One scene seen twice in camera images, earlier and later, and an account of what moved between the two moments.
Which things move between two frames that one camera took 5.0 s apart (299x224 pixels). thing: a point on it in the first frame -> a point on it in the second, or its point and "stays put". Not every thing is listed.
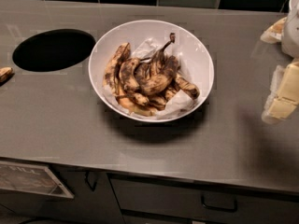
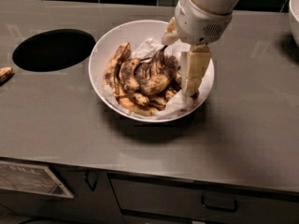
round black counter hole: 52,49 stays put
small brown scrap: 6,73 stays put
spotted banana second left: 129,81 stays put
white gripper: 291,35 -> 196,22
